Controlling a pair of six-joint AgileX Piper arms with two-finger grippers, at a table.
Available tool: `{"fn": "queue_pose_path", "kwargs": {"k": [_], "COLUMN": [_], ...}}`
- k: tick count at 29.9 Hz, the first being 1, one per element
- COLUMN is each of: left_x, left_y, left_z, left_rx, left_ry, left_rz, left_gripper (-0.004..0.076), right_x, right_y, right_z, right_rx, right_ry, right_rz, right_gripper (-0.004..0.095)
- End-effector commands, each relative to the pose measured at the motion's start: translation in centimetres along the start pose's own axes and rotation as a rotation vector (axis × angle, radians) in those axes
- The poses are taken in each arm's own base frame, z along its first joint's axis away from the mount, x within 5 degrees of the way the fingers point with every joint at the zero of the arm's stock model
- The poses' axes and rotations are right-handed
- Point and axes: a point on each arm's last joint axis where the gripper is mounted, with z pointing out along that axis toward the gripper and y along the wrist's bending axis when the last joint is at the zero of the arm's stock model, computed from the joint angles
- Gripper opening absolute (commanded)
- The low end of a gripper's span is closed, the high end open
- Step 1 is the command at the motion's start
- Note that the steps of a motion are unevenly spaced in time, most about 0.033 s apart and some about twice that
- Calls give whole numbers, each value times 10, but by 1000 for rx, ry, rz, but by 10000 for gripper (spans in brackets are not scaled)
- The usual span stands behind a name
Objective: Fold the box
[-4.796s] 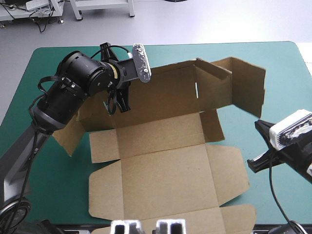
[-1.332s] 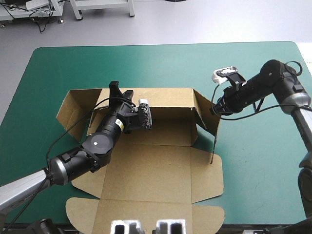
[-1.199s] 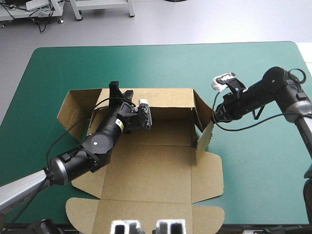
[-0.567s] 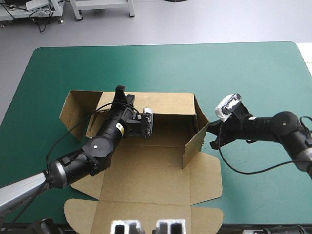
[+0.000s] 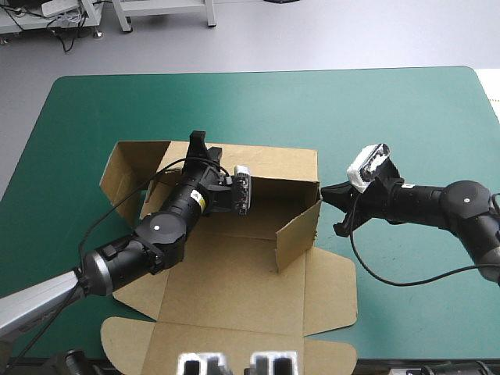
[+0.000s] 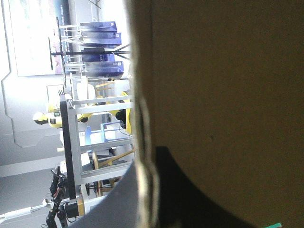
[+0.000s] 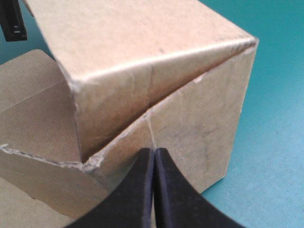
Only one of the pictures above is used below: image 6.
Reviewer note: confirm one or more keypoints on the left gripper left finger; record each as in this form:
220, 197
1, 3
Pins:
114, 209

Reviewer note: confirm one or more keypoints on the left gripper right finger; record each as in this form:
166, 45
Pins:
180, 202

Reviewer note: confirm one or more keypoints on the brown cardboard box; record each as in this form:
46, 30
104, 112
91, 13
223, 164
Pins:
225, 71

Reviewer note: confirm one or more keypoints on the blue flat box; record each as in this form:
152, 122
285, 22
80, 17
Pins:
98, 57
104, 69
102, 39
98, 26

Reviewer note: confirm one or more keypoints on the wooden chair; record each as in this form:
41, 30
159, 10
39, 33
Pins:
95, 164

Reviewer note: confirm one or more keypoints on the light blue plastic crate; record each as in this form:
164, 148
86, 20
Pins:
103, 133

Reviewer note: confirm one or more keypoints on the yellow robot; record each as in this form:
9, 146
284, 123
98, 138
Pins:
53, 120

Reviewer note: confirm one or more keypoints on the black pole stand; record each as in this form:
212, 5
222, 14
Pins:
71, 52

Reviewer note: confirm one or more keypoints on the grey frame table, black top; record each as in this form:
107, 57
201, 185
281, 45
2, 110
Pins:
67, 147

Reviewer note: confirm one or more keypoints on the wall display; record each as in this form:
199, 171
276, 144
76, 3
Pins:
35, 38

